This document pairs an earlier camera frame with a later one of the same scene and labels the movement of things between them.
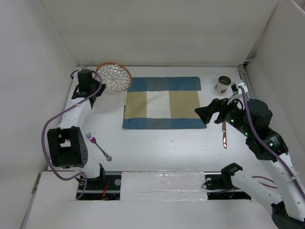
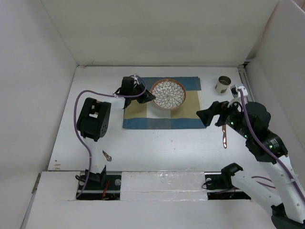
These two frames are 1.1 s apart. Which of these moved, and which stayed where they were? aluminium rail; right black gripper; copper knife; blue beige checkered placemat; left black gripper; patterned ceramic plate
Moved: patterned ceramic plate; left black gripper
Stayed: copper knife; blue beige checkered placemat; right black gripper; aluminium rail
